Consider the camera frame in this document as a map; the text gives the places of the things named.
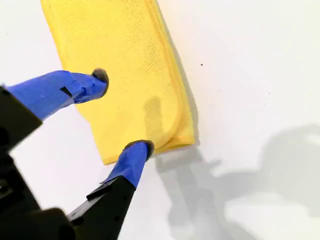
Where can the yellow square microfibre towel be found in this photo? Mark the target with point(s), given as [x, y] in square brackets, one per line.
[120, 50]

